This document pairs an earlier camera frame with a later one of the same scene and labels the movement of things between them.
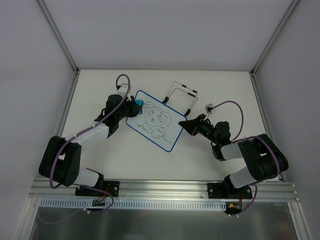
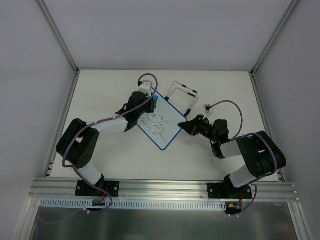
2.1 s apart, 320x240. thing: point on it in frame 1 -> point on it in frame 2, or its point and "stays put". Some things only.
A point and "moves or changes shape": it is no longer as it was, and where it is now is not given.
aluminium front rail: [65, 189] stays put
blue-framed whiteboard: [158, 122] moves or changes shape
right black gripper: [198, 125] stays put
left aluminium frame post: [59, 36] stays put
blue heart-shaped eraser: [139, 102] moves or changes shape
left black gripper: [131, 107] -> [149, 105]
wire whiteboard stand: [185, 89] stays put
